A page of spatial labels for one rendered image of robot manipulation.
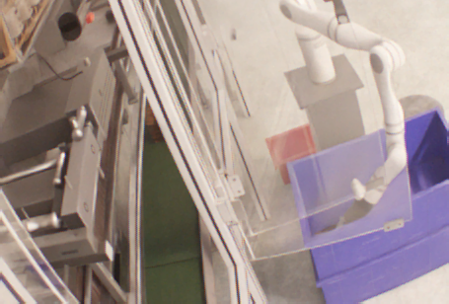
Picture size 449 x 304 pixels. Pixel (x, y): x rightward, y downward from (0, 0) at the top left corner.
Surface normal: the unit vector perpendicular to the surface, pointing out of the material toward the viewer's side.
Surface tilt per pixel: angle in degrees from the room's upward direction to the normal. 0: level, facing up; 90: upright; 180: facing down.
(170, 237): 2
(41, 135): 90
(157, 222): 2
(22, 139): 90
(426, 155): 90
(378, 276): 90
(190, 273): 2
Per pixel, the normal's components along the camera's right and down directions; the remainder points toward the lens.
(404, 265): 0.07, 0.53
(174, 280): -0.31, -0.77
